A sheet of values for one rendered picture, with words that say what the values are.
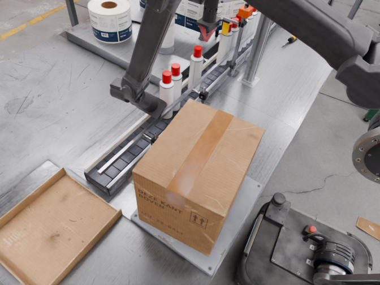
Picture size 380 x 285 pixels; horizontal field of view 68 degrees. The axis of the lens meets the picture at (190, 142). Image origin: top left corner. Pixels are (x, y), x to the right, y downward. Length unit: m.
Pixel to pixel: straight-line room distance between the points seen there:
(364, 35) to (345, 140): 2.17
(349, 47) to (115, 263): 0.76
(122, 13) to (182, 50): 0.33
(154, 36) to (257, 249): 1.23
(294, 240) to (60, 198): 1.17
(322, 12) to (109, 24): 1.14
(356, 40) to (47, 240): 0.89
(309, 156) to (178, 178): 1.81
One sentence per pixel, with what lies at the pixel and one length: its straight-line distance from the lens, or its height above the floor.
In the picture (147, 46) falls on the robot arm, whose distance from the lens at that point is 0.69.
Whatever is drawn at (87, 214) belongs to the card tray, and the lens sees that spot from 0.96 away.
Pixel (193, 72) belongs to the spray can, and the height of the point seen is 0.98.
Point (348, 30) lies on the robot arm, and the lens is 0.51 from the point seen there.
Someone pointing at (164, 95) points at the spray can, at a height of 1.00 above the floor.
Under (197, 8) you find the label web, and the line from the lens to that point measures 1.54.
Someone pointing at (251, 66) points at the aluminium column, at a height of 0.92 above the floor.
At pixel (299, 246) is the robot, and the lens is 1.65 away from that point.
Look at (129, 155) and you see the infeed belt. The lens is 1.00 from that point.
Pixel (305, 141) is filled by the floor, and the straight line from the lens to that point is 2.47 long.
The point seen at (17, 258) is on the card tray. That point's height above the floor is 0.83.
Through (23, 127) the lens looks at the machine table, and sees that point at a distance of 1.26.
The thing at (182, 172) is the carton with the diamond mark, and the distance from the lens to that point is 0.67.
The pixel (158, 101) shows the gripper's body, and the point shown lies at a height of 1.02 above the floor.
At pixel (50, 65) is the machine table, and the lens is 1.54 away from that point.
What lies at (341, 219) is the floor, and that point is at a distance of 2.18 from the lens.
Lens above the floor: 1.68
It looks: 50 degrees down
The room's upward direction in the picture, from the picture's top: 7 degrees clockwise
